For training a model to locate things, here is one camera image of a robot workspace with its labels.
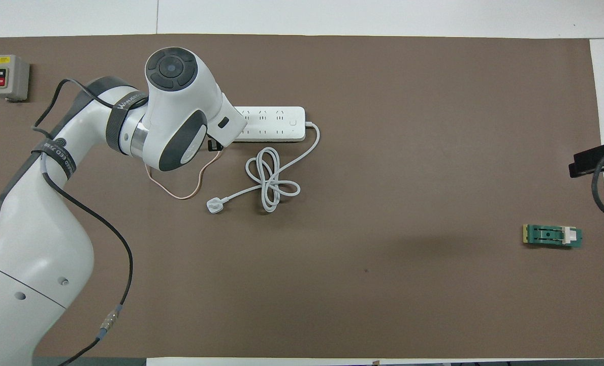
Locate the white power cord with plug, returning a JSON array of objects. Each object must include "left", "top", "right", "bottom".
[{"left": 206, "top": 121, "right": 321, "bottom": 216}]

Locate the white power strip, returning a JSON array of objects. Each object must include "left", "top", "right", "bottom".
[{"left": 231, "top": 106, "right": 306, "bottom": 143}]

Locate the pink usb cable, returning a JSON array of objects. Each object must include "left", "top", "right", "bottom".
[{"left": 145, "top": 150, "right": 224, "bottom": 200}]

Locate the grey on-off switch box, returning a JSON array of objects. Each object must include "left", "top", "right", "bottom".
[{"left": 0, "top": 54, "right": 30, "bottom": 101}]

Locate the green knife switch block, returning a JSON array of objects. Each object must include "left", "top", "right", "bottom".
[{"left": 523, "top": 224, "right": 583, "bottom": 250}]

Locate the brown table mat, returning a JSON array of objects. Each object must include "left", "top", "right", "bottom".
[{"left": 0, "top": 35, "right": 604, "bottom": 359}]

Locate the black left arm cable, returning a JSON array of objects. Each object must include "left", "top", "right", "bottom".
[{"left": 31, "top": 79, "right": 134, "bottom": 366}]

